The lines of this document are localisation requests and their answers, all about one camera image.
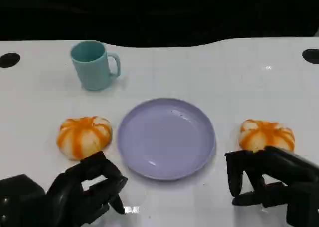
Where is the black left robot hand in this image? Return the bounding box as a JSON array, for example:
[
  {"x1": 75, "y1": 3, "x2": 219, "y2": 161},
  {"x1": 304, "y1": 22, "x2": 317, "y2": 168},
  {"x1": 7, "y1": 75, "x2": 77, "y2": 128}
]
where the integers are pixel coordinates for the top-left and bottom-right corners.
[{"x1": 46, "y1": 151, "x2": 129, "y2": 227}]

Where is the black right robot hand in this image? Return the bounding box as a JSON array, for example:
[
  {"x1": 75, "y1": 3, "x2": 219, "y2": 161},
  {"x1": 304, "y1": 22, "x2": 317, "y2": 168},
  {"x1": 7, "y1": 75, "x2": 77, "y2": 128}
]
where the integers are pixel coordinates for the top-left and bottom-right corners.
[{"x1": 224, "y1": 146, "x2": 319, "y2": 209}]

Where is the orange and white bread roll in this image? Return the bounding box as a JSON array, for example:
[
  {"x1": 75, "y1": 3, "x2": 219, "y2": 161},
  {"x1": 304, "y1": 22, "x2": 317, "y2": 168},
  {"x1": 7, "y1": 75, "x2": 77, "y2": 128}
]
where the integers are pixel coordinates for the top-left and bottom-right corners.
[
  {"x1": 56, "y1": 116, "x2": 113, "y2": 161},
  {"x1": 238, "y1": 119, "x2": 296, "y2": 153}
]

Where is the lilac plate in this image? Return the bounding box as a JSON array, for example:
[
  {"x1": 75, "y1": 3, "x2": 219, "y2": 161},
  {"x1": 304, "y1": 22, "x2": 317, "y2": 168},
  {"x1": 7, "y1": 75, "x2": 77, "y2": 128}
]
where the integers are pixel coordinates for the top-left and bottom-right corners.
[{"x1": 117, "y1": 98, "x2": 217, "y2": 181}]

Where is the pale green mug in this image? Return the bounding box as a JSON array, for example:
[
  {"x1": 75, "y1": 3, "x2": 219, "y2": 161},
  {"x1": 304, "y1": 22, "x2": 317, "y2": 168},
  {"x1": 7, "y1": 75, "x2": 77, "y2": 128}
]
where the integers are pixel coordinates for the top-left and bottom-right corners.
[{"x1": 70, "y1": 40, "x2": 122, "y2": 92}]

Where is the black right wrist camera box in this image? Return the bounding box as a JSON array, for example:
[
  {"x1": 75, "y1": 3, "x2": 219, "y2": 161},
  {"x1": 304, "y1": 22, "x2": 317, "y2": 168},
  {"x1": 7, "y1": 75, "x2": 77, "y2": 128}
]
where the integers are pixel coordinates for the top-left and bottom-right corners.
[{"x1": 286, "y1": 201, "x2": 319, "y2": 227}]

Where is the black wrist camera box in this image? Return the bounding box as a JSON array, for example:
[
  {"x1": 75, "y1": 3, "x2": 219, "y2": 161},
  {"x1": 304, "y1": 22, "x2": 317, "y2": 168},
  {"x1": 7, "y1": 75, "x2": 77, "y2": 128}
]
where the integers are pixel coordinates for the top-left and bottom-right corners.
[
  {"x1": 286, "y1": 201, "x2": 319, "y2": 227},
  {"x1": 0, "y1": 174, "x2": 47, "y2": 227}
]

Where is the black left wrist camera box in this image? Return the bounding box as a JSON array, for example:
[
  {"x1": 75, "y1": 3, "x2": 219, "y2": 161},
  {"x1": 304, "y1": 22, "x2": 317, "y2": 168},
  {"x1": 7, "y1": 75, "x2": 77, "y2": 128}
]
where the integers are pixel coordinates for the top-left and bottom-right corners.
[{"x1": 0, "y1": 174, "x2": 47, "y2": 227}]

